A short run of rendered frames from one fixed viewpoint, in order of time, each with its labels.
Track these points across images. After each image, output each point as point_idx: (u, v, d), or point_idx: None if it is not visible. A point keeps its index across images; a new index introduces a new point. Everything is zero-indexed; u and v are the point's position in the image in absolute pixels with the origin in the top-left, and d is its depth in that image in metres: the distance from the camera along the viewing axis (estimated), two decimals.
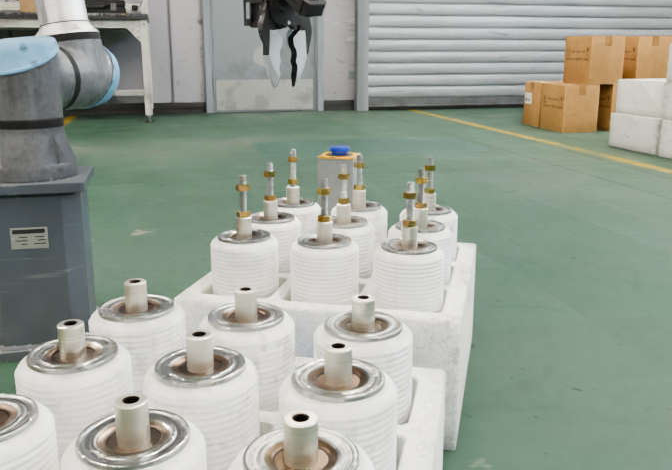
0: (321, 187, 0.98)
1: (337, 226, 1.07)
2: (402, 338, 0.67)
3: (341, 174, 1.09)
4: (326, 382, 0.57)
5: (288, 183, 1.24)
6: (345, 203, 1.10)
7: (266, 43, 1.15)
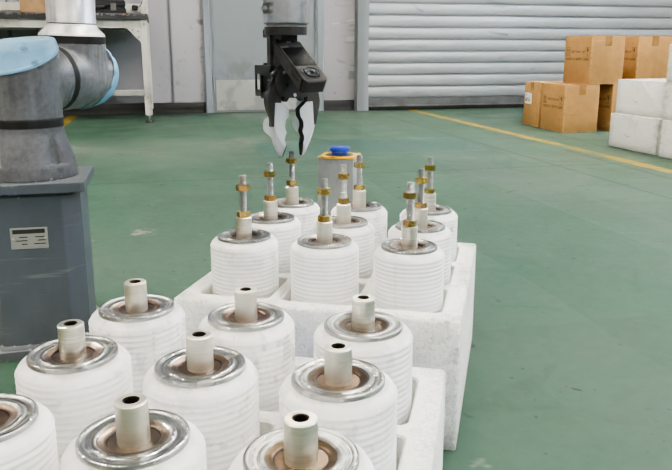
0: (321, 187, 0.98)
1: (337, 226, 1.07)
2: (402, 338, 0.67)
3: (341, 174, 1.09)
4: (326, 382, 0.57)
5: (295, 183, 1.25)
6: (345, 203, 1.10)
7: (271, 116, 1.18)
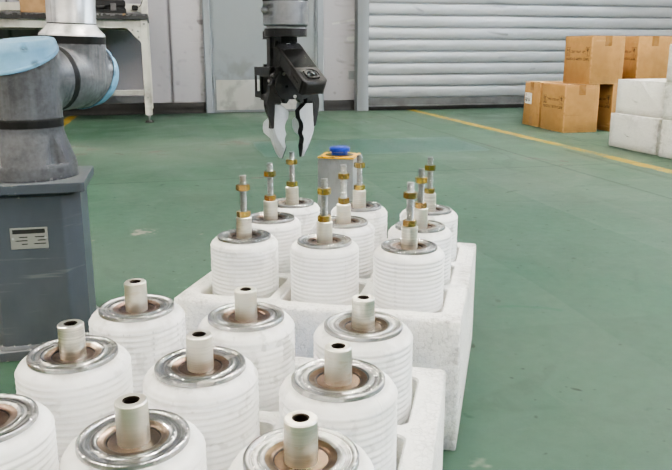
0: (321, 187, 0.98)
1: (337, 226, 1.07)
2: (402, 338, 0.67)
3: (341, 174, 1.09)
4: (326, 382, 0.57)
5: (292, 186, 1.24)
6: (345, 203, 1.10)
7: (271, 117, 1.18)
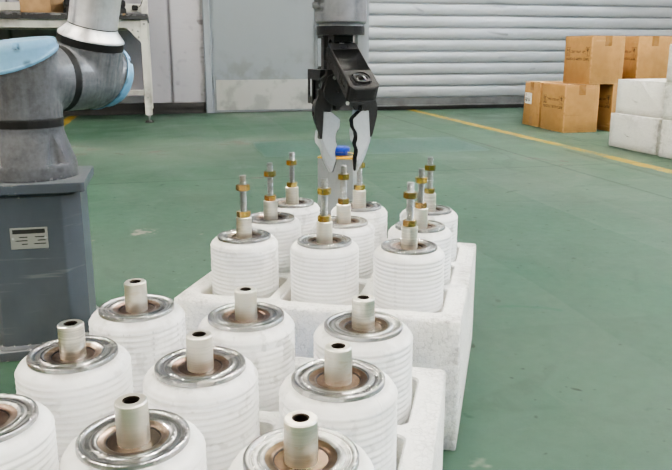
0: (321, 187, 0.98)
1: (337, 226, 1.07)
2: (402, 338, 0.67)
3: (349, 174, 1.09)
4: (326, 382, 0.57)
5: (294, 187, 1.24)
6: (348, 202, 1.11)
7: (319, 126, 1.05)
